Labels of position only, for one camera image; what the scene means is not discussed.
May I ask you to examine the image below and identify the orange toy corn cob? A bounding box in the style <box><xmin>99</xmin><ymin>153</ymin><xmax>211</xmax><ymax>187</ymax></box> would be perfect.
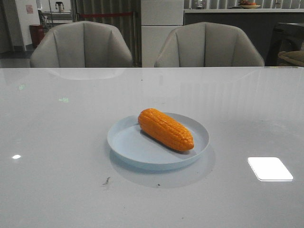
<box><xmin>138</xmin><ymin>108</ymin><xmax>194</xmax><ymax>152</ymax></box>

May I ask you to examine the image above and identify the light blue round plate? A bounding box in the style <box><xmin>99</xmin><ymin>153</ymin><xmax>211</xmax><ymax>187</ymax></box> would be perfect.
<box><xmin>107</xmin><ymin>113</ymin><xmax>213</xmax><ymax>171</ymax></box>

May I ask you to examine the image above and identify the right grey upholstered chair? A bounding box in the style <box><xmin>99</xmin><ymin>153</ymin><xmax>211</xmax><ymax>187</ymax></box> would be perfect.
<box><xmin>154</xmin><ymin>22</ymin><xmax>264</xmax><ymax>67</ymax></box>

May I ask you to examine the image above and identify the grey upholstered chair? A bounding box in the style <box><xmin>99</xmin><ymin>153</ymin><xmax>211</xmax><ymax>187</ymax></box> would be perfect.
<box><xmin>154</xmin><ymin>22</ymin><xmax>264</xmax><ymax>67</ymax></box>
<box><xmin>30</xmin><ymin>21</ymin><xmax>133</xmax><ymax>68</ymax></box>

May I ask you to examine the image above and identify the white refrigerator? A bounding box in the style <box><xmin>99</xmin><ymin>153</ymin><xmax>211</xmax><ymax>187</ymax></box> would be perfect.
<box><xmin>141</xmin><ymin>0</ymin><xmax>184</xmax><ymax>67</ymax></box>

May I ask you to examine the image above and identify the left grey upholstered chair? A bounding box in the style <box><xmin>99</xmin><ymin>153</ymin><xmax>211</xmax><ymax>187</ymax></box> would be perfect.
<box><xmin>30</xmin><ymin>21</ymin><xmax>133</xmax><ymax>68</ymax></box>

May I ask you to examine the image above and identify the red barrier belt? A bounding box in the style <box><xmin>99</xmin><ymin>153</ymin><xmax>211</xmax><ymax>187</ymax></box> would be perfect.
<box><xmin>78</xmin><ymin>12</ymin><xmax>133</xmax><ymax>18</ymax></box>

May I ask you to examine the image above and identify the dark grey counter cabinet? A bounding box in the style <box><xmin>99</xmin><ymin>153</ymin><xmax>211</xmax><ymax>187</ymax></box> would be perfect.
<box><xmin>183</xmin><ymin>9</ymin><xmax>304</xmax><ymax>61</ymax></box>

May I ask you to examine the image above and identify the metal cart with robot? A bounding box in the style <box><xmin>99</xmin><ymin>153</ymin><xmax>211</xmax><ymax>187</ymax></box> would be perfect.
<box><xmin>36</xmin><ymin>0</ymin><xmax>72</xmax><ymax>27</ymax></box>

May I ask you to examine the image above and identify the red trash bin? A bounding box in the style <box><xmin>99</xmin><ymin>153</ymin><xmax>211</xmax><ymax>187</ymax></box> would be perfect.
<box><xmin>29</xmin><ymin>24</ymin><xmax>44</xmax><ymax>48</ymax></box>

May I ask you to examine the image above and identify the fruit bowl on counter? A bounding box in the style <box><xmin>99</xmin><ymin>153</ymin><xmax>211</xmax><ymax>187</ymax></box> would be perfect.
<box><xmin>238</xmin><ymin>0</ymin><xmax>260</xmax><ymax>9</ymax></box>

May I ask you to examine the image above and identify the dark armchair at right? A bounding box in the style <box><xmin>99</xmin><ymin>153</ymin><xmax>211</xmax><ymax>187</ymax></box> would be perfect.
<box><xmin>265</xmin><ymin>22</ymin><xmax>304</xmax><ymax>66</ymax></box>

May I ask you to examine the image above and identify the pink wall notice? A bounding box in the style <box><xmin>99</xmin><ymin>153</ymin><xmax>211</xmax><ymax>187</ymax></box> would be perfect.
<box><xmin>26</xmin><ymin>5</ymin><xmax>33</xmax><ymax>14</ymax></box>

